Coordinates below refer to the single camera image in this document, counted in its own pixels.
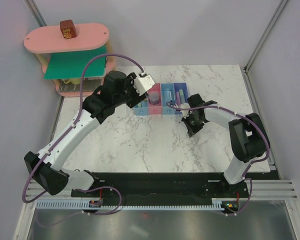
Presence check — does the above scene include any white cable duct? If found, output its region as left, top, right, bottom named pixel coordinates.
left=35, top=198, right=225, bottom=211

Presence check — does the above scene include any yellow mug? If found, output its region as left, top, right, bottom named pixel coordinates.
left=62, top=78, right=81, bottom=85

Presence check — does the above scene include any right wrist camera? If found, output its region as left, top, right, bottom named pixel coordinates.
left=177, top=103, right=190, bottom=119

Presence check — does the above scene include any green folder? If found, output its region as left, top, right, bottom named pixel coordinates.
left=44, top=45, right=107, bottom=80

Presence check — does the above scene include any right aluminium post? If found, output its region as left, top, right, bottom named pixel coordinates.
left=243, top=0, right=290, bottom=74

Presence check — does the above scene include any purple cable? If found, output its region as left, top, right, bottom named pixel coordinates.
left=22, top=53, right=147, bottom=228
left=166, top=101, right=270, bottom=217

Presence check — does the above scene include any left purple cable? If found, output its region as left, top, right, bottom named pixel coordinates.
left=22, top=53, right=147, bottom=228

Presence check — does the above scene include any left aluminium post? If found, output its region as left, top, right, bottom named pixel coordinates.
left=24, top=0, right=47, bottom=27

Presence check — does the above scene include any pink drawer bin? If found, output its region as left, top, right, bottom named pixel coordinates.
left=147, top=83, right=162, bottom=115

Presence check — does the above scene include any aluminium post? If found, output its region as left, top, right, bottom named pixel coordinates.
left=243, top=0, right=290, bottom=74
left=24, top=0, right=47, bottom=27

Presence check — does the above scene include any sky blue drawer bin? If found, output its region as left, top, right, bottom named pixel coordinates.
left=160, top=83, right=176, bottom=115

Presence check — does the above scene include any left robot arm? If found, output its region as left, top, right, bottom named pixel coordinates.
left=24, top=70, right=155, bottom=197

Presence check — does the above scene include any blue capped marker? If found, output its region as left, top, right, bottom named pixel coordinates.
left=164, top=89, right=174, bottom=104

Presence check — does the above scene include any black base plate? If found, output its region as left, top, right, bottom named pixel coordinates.
left=72, top=172, right=249, bottom=199

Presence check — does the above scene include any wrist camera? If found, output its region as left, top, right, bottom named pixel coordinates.
left=177, top=103, right=190, bottom=119
left=133, top=74, right=155, bottom=96

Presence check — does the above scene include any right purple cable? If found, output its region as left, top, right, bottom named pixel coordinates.
left=166, top=101, right=270, bottom=217

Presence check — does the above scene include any light blue drawer bin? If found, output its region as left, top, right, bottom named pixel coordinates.
left=133, top=98, right=149, bottom=116

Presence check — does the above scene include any pink eraser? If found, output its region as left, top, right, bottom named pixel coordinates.
left=175, top=91, right=181, bottom=105

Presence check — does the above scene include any clear blue round box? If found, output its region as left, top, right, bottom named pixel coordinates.
left=148, top=91, right=161, bottom=106

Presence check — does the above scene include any pink wooden shelf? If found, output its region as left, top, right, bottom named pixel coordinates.
left=23, top=19, right=113, bottom=97

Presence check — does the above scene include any aluminium frame rail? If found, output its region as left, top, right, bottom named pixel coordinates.
left=24, top=178, right=299, bottom=201

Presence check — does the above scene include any brown cube toy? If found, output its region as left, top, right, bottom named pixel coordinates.
left=59, top=19, right=77, bottom=40

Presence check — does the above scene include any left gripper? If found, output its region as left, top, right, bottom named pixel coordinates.
left=113, top=72, right=149, bottom=109

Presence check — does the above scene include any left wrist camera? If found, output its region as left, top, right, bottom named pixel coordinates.
left=133, top=74, right=155, bottom=96

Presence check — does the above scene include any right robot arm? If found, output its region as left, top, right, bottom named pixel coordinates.
left=180, top=93, right=270, bottom=197

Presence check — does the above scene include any black book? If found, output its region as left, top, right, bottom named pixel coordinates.
left=58, top=77, right=103, bottom=93

